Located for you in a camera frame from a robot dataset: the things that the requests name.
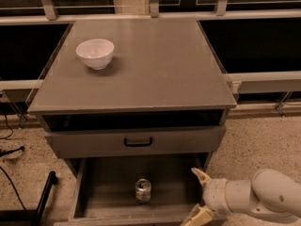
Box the grey drawer cabinet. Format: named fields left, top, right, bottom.
left=26, top=17, right=238, bottom=178

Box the black metal stand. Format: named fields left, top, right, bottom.
left=0, top=171, right=58, bottom=226

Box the black drawer handle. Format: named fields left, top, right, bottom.
left=123, top=137, right=153, bottom=147

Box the silver 7up soda can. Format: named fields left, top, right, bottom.
left=135, top=178, right=151, bottom=203

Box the grey upper drawer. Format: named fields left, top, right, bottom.
left=45, top=125, right=226, bottom=158

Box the grey open middle drawer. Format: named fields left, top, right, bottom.
left=54, top=154, right=202, bottom=226

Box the black cable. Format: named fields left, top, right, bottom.
left=0, top=110, right=29, bottom=211

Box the grey metal window railing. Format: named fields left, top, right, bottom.
left=1, top=0, right=300, bottom=106

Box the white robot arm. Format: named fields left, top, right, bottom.
left=181, top=168, right=301, bottom=226

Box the white ceramic bowl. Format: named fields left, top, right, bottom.
left=75, top=39, right=115, bottom=70

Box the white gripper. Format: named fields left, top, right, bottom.
left=180, top=168, right=228, bottom=226

